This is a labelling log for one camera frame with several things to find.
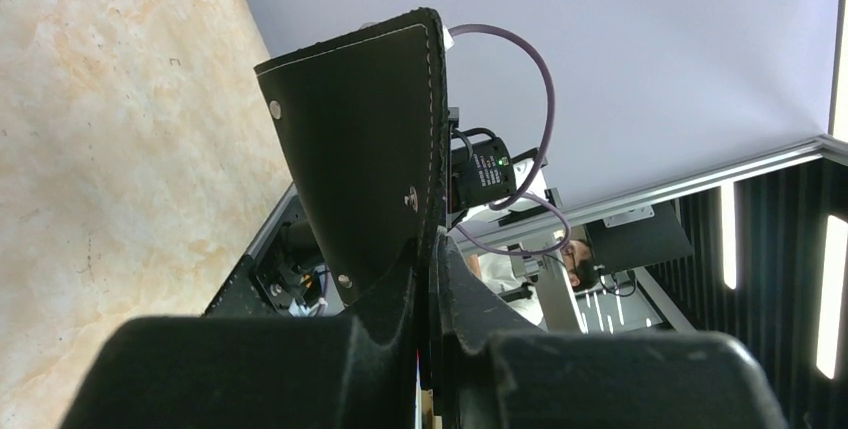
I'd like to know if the black monitor in background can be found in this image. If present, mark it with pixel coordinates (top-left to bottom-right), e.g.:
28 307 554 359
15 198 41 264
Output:
586 219 694 276

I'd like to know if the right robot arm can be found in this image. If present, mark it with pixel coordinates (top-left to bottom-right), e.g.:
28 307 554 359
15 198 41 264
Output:
448 107 548 228

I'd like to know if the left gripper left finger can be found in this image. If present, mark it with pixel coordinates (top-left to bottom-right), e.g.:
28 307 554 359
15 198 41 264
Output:
62 243 418 428

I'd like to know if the person in background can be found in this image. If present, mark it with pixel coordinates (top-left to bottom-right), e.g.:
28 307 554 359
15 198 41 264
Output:
466 238 601 328

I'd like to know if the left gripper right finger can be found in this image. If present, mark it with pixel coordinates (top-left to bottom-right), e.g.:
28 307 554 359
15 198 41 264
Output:
433 235 787 428

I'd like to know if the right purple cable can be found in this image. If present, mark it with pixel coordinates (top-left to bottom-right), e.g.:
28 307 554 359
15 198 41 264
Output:
447 23 574 258

